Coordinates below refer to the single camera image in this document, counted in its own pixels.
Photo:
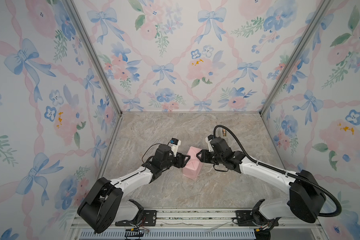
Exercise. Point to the aluminium corner post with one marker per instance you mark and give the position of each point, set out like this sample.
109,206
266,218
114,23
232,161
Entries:
316,19
83,34

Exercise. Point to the white slotted cable duct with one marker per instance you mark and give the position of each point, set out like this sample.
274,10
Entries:
169,234

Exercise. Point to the left aluminium corner post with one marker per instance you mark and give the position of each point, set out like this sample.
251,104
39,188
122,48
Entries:
83,34

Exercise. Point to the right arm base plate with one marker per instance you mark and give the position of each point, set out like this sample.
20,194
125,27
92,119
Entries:
245,218

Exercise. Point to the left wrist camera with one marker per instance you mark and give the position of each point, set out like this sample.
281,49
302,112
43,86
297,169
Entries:
174,145

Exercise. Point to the right aluminium corner post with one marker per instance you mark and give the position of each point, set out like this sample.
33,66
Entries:
316,19

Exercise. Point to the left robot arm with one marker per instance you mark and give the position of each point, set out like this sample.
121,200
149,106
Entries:
104,206

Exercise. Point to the purple wrapping paper sheet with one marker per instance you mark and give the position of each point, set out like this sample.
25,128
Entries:
194,165

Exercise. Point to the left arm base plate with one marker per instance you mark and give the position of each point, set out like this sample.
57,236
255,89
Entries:
147,218

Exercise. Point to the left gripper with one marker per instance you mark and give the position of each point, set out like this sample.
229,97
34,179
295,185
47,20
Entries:
180,162

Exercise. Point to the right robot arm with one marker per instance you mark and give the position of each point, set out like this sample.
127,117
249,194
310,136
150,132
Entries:
304,200

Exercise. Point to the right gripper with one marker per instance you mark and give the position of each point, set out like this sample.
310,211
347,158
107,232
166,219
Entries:
204,156

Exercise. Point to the aluminium front rail frame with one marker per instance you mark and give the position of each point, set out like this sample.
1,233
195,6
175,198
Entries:
289,228

